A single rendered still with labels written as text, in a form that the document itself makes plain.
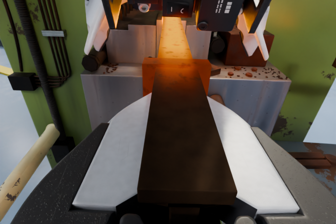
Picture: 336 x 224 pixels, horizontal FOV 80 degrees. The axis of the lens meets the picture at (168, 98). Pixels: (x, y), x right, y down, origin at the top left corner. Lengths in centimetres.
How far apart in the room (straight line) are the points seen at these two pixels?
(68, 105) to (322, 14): 73
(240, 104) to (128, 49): 24
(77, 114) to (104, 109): 30
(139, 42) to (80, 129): 43
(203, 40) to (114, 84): 19
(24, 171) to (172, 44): 54
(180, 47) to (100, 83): 22
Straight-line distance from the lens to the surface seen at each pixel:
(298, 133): 82
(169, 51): 18
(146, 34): 40
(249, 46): 21
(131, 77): 37
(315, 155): 62
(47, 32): 60
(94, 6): 18
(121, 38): 41
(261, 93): 41
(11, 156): 176
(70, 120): 74
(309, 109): 78
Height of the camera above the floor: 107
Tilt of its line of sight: 31 degrees down
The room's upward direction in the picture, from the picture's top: 2 degrees clockwise
